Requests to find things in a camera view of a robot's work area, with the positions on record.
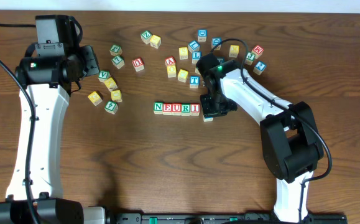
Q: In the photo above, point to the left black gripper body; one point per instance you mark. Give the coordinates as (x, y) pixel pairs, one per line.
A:
(90, 59)

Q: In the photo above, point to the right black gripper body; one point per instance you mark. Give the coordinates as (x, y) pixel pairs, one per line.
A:
(214, 109)

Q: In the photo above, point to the blue P block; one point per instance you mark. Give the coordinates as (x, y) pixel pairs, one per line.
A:
(207, 119)

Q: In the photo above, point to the red I block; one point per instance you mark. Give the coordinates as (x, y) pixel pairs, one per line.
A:
(194, 109)

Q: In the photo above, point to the green R block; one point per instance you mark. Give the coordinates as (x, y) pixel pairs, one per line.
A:
(185, 111)

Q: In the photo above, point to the red u block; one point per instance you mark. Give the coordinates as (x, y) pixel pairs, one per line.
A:
(176, 109)
(138, 64)

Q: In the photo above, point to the red E block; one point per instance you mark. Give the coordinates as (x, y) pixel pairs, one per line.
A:
(167, 109)

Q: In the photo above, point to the green N block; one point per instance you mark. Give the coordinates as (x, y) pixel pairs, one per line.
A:
(158, 107)

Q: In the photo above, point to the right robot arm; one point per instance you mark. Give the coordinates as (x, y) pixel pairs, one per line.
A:
(291, 145)

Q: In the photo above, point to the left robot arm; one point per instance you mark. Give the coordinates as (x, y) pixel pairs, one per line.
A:
(45, 77)

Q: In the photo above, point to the green V block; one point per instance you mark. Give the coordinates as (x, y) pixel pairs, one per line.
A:
(104, 75)

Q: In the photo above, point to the yellow K block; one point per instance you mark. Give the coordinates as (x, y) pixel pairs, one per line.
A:
(110, 84)

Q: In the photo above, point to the green 7 block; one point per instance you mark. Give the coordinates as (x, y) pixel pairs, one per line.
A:
(118, 61)

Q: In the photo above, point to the green J block left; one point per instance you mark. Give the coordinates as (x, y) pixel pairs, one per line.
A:
(115, 50)

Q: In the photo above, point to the yellow G block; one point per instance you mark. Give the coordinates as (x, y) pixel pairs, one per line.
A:
(95, 97)

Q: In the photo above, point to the blue T block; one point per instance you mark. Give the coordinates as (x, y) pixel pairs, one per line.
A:
(194, 81)

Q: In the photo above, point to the yellow O block left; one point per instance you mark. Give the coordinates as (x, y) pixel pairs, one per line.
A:
(116, 96)

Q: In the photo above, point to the yellow o block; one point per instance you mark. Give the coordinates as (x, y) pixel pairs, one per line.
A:
(116, 96)
(171, 71)

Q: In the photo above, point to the yellow C block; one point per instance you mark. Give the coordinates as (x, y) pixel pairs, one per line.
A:
(182, 75)

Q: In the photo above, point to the green 4 block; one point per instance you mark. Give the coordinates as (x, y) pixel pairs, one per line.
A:
(111, 107)

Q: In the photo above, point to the blue L block lower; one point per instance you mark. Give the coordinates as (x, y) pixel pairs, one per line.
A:
(196, 55)

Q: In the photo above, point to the blue l block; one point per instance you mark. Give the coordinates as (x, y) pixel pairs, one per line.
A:
(193, 46)
(196, 55)

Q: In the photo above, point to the yellow O block centre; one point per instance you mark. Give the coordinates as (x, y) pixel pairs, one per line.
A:
(171, 71)

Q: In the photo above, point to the yellow block right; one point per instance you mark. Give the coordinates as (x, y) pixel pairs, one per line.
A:
(233, 51)

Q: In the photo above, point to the yellow S block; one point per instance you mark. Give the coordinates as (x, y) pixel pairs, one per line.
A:
(183, 53)

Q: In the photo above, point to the blue L block upper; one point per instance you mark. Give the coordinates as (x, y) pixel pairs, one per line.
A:
(193, 46)

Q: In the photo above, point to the green Z block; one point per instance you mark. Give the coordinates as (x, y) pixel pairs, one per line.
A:
(146, 36)

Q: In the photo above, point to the red A block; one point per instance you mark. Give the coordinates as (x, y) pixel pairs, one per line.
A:
(170, 61)

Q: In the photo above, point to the blue D block right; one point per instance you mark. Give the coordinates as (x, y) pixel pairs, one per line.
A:
(215, 43)

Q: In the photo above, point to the blue d block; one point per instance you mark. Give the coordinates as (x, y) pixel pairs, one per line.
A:
(202, 35)
(215, 43)

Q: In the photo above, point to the yellow block beside Z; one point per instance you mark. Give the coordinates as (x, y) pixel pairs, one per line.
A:
(155, 41)

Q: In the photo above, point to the red M block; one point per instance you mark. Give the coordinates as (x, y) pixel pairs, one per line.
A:
(257, 51)

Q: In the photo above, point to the blue D block top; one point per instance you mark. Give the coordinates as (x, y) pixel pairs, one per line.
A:
(202, 35)

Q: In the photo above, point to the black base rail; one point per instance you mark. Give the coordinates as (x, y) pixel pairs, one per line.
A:
(137, 218)

